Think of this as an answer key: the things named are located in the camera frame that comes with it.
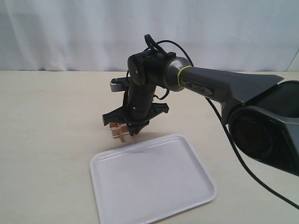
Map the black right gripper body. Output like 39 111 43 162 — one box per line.
108 81 169 124

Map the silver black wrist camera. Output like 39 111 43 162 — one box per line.
110 77 130 92

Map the white plastic tray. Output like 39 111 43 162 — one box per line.
90 133 217 224

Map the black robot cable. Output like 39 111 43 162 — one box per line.
126 34 299 212

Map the white backdrop curtain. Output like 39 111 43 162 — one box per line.
0 0 299 71

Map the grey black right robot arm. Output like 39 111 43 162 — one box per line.
102 50 299 175

